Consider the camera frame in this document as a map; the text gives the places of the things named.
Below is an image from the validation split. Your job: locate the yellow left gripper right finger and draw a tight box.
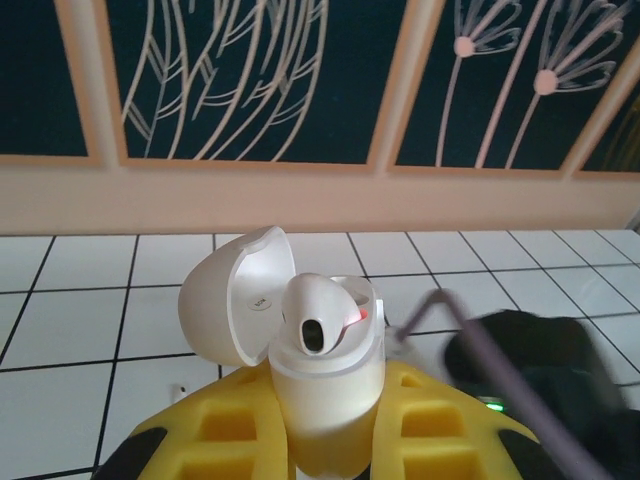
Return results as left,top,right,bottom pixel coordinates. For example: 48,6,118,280
369,359,564,480

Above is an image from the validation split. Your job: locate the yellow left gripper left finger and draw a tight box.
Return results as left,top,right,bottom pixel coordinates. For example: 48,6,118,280
97,367,292,480

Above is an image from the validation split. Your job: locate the white earbud charging case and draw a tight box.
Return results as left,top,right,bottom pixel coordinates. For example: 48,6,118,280
177,224,389,476

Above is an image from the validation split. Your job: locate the white wireless earbud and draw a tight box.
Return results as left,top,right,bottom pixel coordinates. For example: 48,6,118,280
282,272,372,357

